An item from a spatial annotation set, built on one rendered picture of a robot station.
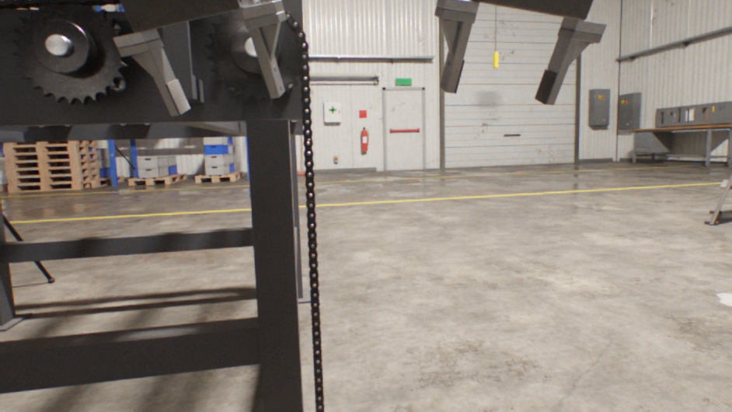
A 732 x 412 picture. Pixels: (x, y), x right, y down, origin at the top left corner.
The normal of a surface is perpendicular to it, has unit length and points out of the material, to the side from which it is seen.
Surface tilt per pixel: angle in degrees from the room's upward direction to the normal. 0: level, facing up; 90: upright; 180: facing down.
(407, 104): 90
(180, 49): 90
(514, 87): 90
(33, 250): 90
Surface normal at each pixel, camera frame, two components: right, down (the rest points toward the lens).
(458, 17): 0.12, 0.48
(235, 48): 0.17, 0.10
